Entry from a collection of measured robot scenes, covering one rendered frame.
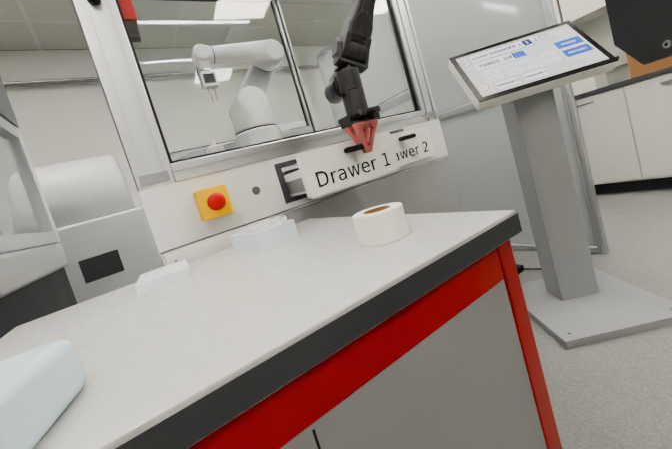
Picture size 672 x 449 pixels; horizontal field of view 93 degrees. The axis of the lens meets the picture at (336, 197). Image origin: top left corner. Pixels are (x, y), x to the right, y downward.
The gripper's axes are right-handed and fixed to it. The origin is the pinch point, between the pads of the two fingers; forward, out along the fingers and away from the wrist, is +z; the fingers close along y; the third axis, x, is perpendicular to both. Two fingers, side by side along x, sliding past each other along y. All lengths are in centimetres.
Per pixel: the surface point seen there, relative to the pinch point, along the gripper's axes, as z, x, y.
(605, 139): 41, -279, 47
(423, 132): -1.2, -39.8, 17.3
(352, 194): 11.8, -4.2, 18.6
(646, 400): 89, -51, -28
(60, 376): 11, 57, -35
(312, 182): 4.2, 15.9, 2.8
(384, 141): -1.0, -8.7, 3.1
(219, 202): 2.8, 35.7, 11.1
